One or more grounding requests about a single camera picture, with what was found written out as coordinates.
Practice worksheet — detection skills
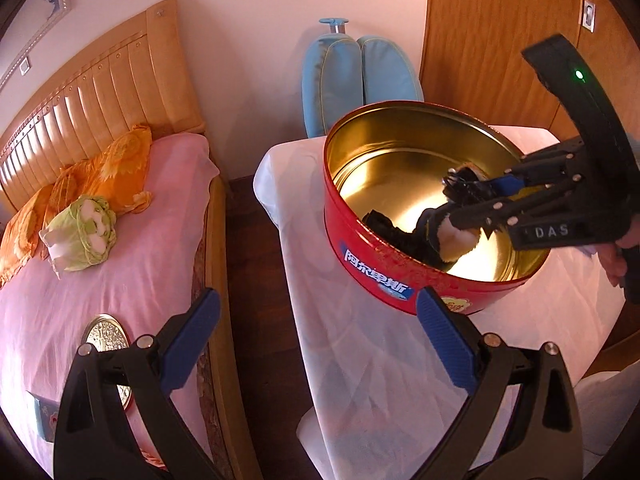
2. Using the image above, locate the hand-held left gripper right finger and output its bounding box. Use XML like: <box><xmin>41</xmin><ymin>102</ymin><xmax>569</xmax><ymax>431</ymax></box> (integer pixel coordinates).
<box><xmin>416</xmin><ymin>286</ymin><xmax>583</xmax><ymax>480</ymax></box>

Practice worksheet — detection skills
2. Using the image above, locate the green cabbage plush toy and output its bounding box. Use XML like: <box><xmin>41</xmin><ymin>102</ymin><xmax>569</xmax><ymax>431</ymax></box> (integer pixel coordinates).
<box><xmin>39</xmin><ymin>195</ymin><xmax>118</xmax><ymax>278</ymax></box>

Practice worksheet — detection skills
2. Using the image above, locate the framed wall picture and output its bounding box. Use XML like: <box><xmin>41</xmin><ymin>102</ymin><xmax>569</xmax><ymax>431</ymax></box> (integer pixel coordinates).
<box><xmin>0</xmin><ymin>0</ymin><xmax>73</xmax><ymax>91</ymax></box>

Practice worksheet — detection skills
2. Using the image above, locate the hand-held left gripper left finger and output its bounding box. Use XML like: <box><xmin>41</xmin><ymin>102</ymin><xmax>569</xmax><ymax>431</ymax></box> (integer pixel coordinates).
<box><xmin>54</xmin><ymin>287</ymin><xmax>223</xmax><ymax>480</ymax></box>

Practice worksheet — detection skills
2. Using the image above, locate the fluffy orange white hair clip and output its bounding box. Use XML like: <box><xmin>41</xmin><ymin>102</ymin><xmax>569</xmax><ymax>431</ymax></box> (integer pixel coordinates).
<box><xmin>435</xmin><ymin>207</ymin><xmax>493</xmax><ymax>266</ymax></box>

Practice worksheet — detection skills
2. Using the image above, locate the person's right hand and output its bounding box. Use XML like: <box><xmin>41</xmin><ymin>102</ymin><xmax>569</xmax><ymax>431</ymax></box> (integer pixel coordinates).
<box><xmin>594</xmin><ymin>220</ymin><xmax>640</xmax><ymax>288</ymax></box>

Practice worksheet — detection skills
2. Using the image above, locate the gold round tin lid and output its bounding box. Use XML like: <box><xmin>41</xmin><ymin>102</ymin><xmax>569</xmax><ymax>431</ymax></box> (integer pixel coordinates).
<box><xmin>80</xmin><ymin>314</ymin><xmax>136</xmax><ymax>416</ymax></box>

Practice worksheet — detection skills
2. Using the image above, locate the red round tin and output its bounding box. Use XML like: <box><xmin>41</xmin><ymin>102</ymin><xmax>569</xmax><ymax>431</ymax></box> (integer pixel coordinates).
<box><xmin>322</xmin><ymin>101</ymin><xmax>552</xmax><ymax>317</ymax></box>

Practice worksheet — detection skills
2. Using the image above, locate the orange patterned pillow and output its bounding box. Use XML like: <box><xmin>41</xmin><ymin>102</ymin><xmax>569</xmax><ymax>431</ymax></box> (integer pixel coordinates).
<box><xmin>0</xmin><ymin>162</ymin><xmax>88</xmax><ymax>288</ymax></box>
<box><xmin>75</xmin><ymin>124</ymin><xmax>153</xmax><ymax>216</ymax></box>

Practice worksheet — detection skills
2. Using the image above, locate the light blue tissue box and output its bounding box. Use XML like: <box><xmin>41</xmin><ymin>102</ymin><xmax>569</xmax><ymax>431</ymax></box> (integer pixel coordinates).
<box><xmin>27</xmin><ymin>391</ymin><xmax>63</xmax><ymax>443</ymax></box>

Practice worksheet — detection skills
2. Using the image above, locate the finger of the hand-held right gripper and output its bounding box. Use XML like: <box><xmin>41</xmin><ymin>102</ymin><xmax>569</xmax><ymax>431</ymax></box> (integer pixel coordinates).
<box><xmin>450</xmin><ymin>175</ymin><xmax>586</xmax><ymax>233</ymax></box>
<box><xmin>490</xmin><ymin>141</ymin><xmax>587</xmax><ymax>198</ymax></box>

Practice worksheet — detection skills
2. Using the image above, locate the black hair clip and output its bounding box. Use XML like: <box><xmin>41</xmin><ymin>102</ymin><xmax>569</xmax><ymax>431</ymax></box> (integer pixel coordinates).
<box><xmin>442</xmin><ymin>165</ymin><xmax>493</xmax><ymax>203</ymax></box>

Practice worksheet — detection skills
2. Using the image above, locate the pink bed sheet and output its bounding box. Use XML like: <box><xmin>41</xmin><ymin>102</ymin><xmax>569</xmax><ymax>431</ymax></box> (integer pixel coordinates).
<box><xmin>0</xmin><ymin>132</ymin><xmax>221</xmax><ymax>480</ymax></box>

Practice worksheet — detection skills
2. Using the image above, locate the light blue chair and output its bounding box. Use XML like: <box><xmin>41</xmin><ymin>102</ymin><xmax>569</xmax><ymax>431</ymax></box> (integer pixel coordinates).
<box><xmin>301</xmin><ymin>17</ymin><xmax>425</xmax><ymax>139</ymax></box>

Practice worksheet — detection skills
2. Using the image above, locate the dark blue hair tie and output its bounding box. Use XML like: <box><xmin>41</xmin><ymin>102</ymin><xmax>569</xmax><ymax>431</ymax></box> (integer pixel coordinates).
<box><xmin>416</xmin><ymin>206</ymin><xmax>451</xmax><ymax>241</ymax></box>

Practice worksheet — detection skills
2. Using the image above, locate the wooden wardrobe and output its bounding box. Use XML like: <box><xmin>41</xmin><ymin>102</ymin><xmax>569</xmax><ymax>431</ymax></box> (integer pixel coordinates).
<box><xmin>419</xmin><ymin>0</ymin><xmax>640</xmax><ymax>151</ymax></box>

